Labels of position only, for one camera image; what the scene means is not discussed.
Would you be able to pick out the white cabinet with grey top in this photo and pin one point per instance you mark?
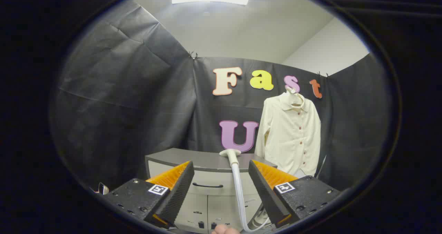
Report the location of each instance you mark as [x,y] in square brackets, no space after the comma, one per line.
[207,159]

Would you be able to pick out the small shiny metal object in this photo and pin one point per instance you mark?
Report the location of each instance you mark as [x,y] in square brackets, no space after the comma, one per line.
[103,188]

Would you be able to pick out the backdrop stand pole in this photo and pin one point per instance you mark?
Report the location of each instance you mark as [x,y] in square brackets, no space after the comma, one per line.
[322,165]

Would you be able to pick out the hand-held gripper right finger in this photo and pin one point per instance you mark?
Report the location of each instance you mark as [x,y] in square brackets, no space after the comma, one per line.
[264,192]

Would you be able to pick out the cream button-up shirt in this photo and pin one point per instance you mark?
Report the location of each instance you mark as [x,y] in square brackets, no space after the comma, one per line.
[290,137]

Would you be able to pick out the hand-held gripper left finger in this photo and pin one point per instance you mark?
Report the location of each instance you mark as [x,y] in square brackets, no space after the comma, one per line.
[179,192]

